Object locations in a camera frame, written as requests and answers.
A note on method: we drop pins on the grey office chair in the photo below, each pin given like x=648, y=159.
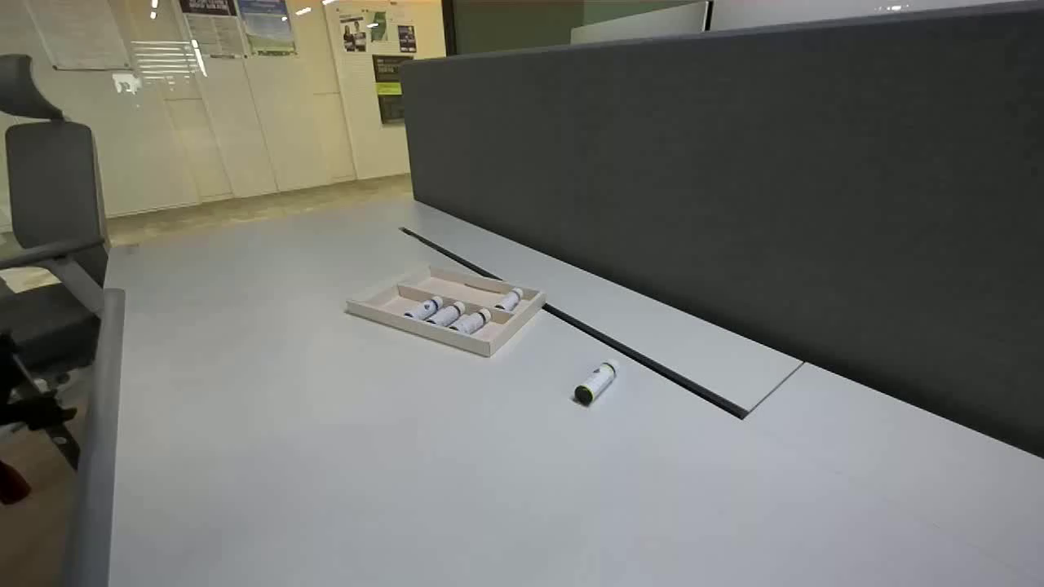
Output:
x=60, y=227

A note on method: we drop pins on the wall posters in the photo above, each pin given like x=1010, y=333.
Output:
x=368, y=34

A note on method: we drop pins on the small white bottle upper compartment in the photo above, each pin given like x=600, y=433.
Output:
x=511, y=300

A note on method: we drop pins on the white bottle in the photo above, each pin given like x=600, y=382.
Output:
x=449, y=315
x=471, y=321
x=425, y=306
x=596, y=382

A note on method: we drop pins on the beige wooden compartment tray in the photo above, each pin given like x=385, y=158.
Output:
x=390, y=306

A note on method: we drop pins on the grey fabric desk divider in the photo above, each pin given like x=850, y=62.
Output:
x=865, y=193

